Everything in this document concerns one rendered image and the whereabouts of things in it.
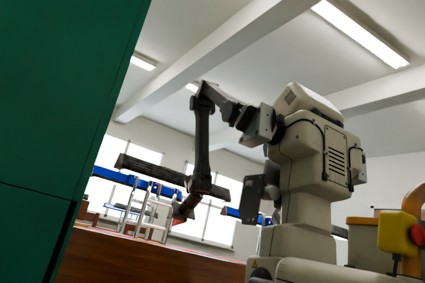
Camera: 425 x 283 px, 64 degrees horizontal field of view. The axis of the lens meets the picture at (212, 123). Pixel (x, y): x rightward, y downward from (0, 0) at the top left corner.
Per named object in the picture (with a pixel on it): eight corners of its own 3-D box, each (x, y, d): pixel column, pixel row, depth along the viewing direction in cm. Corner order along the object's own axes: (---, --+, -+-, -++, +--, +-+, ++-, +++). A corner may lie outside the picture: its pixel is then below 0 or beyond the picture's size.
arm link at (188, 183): (192, 182, 129) (213, 186, 133) (188, 162, 138) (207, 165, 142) (181, 204, 135) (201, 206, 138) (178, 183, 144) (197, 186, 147)
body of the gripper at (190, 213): (170, 204, 141) (179, 192, 138) (191, 210, 146) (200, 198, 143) (172, 216, 136) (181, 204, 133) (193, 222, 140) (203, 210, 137)
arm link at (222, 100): (197, 74, 150) (217, 80, 154) (188, 103, 153) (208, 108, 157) (234, 103, 110) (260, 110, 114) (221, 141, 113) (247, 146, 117)
